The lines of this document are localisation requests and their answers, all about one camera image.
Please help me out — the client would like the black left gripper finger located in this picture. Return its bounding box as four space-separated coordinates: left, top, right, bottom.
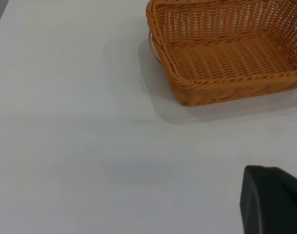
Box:
240 165 297 234

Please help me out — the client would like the light brown wicker basket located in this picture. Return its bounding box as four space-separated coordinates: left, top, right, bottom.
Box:
145 0 297 107

